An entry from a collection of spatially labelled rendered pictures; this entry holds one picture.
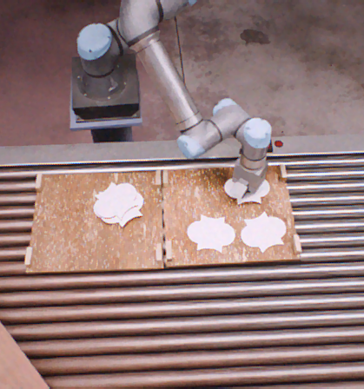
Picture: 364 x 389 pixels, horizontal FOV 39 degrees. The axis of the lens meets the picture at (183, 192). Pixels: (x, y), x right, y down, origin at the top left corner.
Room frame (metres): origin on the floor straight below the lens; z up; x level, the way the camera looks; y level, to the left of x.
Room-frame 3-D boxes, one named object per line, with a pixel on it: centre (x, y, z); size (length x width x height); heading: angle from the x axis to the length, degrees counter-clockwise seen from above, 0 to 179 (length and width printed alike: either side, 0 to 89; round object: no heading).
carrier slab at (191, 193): (0.81, -0.14, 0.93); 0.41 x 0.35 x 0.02; 93
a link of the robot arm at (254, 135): (0.90, -0.20, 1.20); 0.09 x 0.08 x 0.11; 37
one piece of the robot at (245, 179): (0.88, -0.19, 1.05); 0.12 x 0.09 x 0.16; 146
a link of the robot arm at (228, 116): (0.97, -0.13, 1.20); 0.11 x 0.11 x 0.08; 37
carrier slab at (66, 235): (0.79, 0.27, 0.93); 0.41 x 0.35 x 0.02; 92
